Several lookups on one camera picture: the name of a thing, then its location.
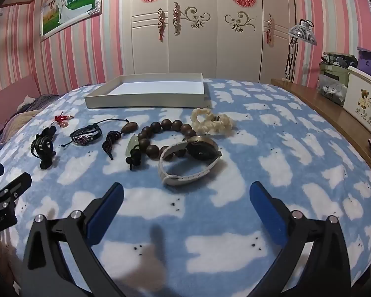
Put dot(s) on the cream wardrobe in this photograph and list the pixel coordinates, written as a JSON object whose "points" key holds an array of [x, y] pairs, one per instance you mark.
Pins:
{"points": [[204, 46]]}

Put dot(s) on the wooden side desk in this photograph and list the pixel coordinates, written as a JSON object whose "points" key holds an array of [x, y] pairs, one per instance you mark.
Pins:
{"points": [[321, 105]]}

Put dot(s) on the clear plastic bag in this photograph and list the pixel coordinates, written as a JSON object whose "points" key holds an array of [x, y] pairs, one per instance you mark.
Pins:
{"points": [[330, 91]]}

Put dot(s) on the red knot ornament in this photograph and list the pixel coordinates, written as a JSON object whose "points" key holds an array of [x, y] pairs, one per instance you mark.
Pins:
{"points": [[61, 120]]}

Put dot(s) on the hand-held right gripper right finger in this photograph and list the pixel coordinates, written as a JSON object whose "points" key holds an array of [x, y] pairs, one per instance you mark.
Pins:
{"points": [[266, 210]]}

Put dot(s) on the white shallow box tray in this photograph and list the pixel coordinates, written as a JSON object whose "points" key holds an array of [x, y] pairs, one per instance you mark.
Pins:
{"points": [[154, 88]]}

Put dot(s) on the framed wall picture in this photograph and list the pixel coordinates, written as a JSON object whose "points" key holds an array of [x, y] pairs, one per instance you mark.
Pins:
{"points": [[71, 6]]}

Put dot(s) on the white bear print storage box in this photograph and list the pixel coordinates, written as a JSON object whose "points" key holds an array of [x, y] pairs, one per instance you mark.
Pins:
{"points": [[363, 96]]}

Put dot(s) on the blue bear print blanket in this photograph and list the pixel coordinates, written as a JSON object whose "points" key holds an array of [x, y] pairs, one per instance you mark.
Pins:
{"points": [[235, 167]]}

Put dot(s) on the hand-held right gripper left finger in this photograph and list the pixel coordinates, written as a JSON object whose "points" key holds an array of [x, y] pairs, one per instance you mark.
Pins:
{"points": [[106, 207]]}

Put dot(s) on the black hair claw clip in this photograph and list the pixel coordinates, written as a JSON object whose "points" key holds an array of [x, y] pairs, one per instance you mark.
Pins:
{"points": [[46, 162]]}

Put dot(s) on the standing heat lamp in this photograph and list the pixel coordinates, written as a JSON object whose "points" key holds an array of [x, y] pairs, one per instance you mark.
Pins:
{"points": [[300, 31]]}

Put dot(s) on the clear storage organiser box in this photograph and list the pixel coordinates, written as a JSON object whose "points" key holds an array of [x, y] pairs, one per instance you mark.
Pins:
{"points": [[332, 68]]}

